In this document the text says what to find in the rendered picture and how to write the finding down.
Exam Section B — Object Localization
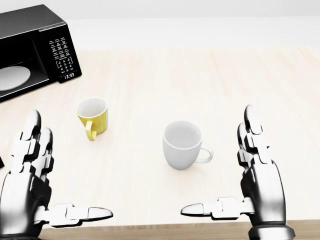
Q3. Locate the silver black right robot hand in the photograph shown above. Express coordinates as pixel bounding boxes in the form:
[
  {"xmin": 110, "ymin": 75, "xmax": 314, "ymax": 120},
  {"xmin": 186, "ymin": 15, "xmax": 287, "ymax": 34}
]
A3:
[{"xmin": 180, "ymin": 104, "xmax": 287, "ymax": 227}]

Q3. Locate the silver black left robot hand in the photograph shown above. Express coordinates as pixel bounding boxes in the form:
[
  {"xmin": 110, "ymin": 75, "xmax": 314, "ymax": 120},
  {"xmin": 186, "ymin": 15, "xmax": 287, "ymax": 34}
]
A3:
[{"xmin": 0, "ymin": 108, "xmax": 114, "ymax": 231}]

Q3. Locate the black microwave oven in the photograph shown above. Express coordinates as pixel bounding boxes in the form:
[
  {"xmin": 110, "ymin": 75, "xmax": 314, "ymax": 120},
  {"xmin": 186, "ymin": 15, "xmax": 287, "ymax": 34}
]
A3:
[{"xmin": 0, "ymin": 4, "xmax": 83, "ymax": 104}]

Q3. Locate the white mug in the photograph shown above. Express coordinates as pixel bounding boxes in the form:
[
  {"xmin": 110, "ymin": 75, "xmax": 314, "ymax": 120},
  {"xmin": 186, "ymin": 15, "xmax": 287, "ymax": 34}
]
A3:
[{"xmin": 162, "ymin": 120, "xmax": 214, "ymax": 171}]

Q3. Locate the yellow mug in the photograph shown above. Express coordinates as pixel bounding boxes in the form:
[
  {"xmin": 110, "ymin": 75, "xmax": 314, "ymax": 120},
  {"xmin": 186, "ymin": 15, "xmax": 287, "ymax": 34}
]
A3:
[{"xmin": 76, "ymin": 96, "xmax": 110, "ymax": 142}]

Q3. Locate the white round turntable plate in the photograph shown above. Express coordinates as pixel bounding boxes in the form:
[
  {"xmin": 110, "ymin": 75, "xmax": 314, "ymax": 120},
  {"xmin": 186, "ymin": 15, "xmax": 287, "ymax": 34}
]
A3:
[{"xmin": 0, "ymin": 65, "xmax": 32, "ymax": 92}]

